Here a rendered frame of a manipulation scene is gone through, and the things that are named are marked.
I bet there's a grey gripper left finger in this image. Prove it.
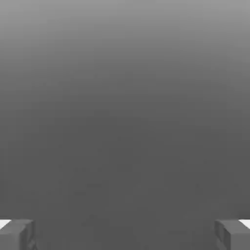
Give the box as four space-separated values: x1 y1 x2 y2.
0 218 38 250

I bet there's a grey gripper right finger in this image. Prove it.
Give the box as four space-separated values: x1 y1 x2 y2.
213 218 250 250

